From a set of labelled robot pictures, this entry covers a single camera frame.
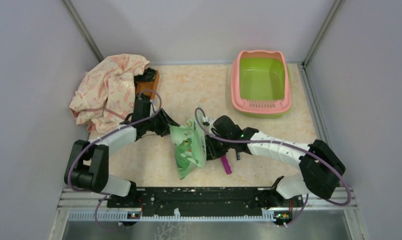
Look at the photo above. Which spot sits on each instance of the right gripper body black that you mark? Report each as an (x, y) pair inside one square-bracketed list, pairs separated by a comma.
[(218, 149)]

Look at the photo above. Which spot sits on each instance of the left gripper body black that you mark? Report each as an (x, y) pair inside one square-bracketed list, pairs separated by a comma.
[(153, 124)]

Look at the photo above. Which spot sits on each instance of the green cat litter bag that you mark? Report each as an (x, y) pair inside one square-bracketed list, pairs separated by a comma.
[(190, 147)]

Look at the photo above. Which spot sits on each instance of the magenta plastic litter scoop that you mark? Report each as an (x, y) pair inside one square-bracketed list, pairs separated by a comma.
[(226, 165)]

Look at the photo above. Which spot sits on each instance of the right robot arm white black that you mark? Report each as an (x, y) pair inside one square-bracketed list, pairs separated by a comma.
[(320, 170)]

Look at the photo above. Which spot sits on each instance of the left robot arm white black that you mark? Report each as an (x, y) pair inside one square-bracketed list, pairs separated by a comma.
[(88, 165)]

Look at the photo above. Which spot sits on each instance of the pink and green litter box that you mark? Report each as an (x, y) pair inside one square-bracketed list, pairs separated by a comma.
[(260, 84)]

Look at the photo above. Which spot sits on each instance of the pink patterned crumpled cloth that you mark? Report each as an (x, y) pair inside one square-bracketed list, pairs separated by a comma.
[(106, 95)]

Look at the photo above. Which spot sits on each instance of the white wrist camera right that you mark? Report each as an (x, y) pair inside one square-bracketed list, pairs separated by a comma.
[(208, 122)]

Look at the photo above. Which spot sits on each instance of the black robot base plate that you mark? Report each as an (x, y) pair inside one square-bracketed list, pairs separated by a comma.
[(203, 201)]

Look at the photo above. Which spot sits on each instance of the white slotted cable duct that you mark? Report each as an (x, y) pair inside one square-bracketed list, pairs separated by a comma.
[(124, 216)]

